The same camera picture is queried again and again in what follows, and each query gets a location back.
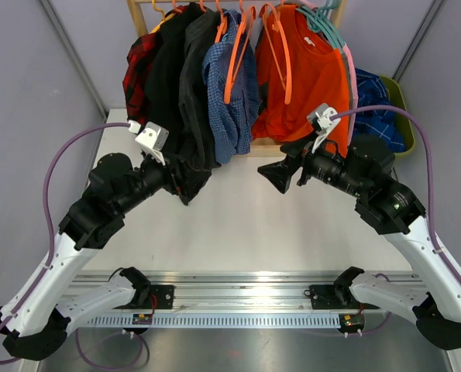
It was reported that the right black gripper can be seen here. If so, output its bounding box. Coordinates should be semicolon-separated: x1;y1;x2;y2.
259;129;368;199

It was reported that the blue checked shirt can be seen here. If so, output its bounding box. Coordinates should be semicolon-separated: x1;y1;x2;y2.
202;9;260;164

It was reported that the orange hanger of blue shirt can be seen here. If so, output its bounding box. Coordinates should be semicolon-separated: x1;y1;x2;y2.
224;1;256;105

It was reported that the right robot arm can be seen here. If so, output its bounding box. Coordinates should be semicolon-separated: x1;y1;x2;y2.
257;135;461;350

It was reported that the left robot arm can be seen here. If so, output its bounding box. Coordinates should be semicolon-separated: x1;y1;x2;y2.
0;153;199;361

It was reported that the dark grey striped shirt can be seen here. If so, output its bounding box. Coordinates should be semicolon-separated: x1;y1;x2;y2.
178;9;220;204

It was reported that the empty orange hanger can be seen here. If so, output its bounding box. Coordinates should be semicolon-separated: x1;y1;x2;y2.
260;2;293;105

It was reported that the orange t-shirt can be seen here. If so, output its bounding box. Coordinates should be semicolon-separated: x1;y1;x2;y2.
252;4;349;143

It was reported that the red black plaid shirt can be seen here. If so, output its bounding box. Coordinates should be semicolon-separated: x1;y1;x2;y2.
122;5;188;125

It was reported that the pink hanger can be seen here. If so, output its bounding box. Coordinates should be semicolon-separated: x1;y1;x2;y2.
298;0;360;144

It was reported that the teal hanger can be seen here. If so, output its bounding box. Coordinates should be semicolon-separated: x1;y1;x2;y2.
296;1;345;50

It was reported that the yellow hanger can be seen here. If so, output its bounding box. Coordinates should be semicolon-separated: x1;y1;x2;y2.
150;0;174;34

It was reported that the blue plaid cloth in basket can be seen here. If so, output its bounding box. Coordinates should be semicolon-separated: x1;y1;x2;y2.
349;67;406;153

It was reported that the green laundry basket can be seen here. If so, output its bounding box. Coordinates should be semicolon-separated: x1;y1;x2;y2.
379;74;417;158

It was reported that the wooden clothes rack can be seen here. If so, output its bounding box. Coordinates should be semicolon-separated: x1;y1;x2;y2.
126;0;347;157

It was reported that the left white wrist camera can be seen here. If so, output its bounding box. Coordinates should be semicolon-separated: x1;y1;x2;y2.
128;120;169;166

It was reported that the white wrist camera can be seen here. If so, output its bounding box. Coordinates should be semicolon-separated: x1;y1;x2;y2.
307;103;341;153
128;120;169;166

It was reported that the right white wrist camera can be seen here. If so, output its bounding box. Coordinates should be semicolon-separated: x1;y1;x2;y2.
307;103;341;153

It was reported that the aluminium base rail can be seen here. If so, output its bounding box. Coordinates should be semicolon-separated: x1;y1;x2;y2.
58;270;395;330

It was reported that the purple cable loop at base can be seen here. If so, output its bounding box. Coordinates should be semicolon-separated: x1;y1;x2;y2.
75;329;150;368

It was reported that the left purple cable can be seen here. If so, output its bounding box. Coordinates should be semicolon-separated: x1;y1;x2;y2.
0;122;132;365

